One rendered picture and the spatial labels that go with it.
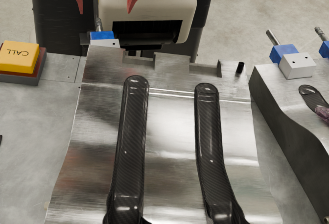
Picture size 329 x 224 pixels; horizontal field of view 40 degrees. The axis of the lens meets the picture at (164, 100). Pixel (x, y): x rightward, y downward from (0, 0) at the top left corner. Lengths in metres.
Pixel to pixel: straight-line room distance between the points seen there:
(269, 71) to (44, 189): 0.43
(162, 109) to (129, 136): 0.07
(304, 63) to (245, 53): 1.42
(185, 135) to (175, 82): 0.10
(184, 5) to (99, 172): 0.57
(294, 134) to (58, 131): 0.37
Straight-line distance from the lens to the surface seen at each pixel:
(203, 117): 0.67
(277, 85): 0.80
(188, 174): 0.58
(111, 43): 0.81
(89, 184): 0.54
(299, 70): 0.82
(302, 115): 0.76
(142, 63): 0.76
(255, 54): 2.25
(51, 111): 0.77
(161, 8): 1.03
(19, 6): 2.38
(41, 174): 0.69
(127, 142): 0.63
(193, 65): 0.76
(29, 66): 0.80
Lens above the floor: 1.37
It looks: 46 degrees down
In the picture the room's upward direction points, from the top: 11 degrees clockwise
